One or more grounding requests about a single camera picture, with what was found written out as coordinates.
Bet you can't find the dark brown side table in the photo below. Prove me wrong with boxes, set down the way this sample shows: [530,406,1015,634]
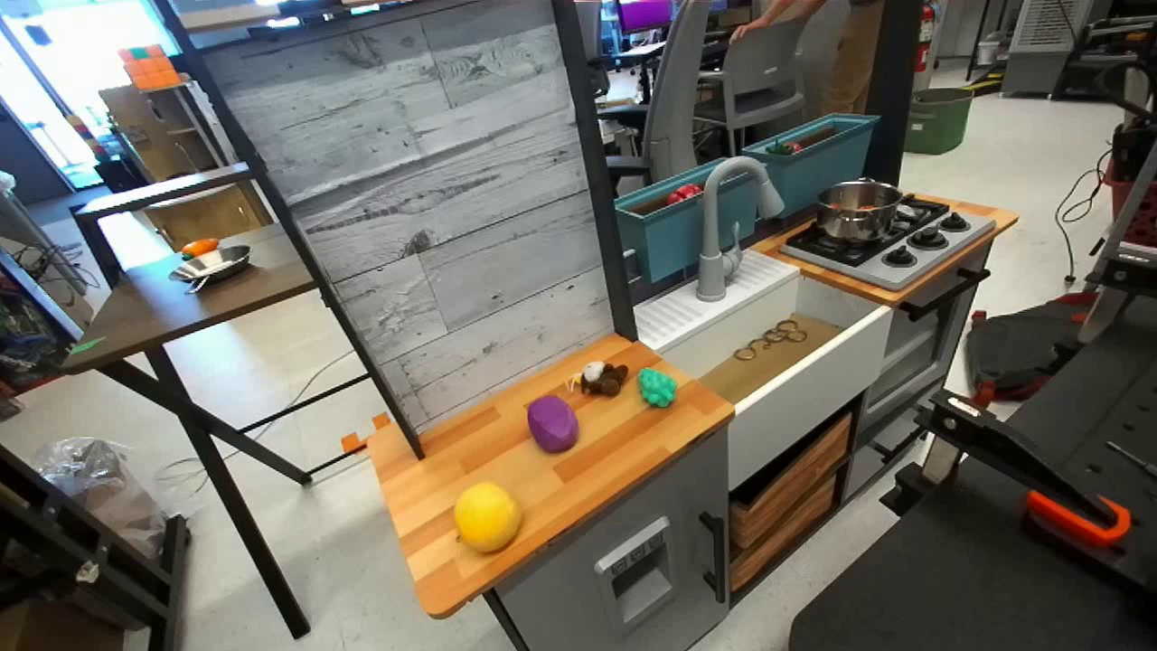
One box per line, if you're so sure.
[57,163,377,642]

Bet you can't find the grey cabinet door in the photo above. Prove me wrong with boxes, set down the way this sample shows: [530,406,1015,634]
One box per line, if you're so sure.
[494,432,732,651]

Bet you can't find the teal planter box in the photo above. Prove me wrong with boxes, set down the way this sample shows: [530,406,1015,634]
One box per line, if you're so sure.
[615,163,759,283]
[746,116,874,212]

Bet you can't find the grey toy faucet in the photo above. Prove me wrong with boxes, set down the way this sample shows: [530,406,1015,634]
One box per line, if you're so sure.
[694,150,788,306]

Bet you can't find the green bin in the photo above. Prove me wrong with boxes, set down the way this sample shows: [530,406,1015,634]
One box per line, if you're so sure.
[903,85,974,155]

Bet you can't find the teal planter box right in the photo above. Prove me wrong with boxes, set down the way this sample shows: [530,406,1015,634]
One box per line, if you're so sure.
[746,116,874,212]

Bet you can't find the toy oven front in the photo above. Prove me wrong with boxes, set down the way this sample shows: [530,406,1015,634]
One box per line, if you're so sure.
[841,247,997,499]

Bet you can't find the green plushy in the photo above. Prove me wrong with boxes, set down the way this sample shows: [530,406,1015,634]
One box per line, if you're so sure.
[635,368,676,409]

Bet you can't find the grey wood backsplash panel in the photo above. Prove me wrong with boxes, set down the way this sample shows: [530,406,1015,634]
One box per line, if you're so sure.
[156,0,635,441]

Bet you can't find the yellow plush ball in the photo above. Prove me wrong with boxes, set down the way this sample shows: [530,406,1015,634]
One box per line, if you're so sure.
[451,480,520,554]

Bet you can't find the brown and white plush toy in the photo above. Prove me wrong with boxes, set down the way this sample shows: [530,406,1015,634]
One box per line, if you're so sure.
[577,360,629,397]

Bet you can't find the white toy sink basin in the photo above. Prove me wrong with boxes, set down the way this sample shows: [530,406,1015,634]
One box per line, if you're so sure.
[632,251,892,489]

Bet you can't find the purple plush toy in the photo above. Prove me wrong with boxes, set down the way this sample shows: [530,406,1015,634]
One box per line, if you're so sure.
[527,395,577,454]

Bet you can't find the silver metal pot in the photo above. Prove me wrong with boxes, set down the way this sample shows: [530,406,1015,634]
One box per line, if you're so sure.
[817,175,899,242]

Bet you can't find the teal planter box left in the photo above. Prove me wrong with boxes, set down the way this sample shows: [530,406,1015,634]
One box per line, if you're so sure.
[615,163,759,283]

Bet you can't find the grey toy stovetop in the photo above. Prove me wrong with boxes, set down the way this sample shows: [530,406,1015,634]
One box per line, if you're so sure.
[785,197,996,290]

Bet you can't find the grey office chair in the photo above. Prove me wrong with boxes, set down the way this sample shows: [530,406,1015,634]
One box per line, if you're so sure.
[639,0,808,180]

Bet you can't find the wooden crate drawers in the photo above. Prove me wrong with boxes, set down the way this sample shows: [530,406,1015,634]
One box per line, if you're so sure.
[732,411,852,594]

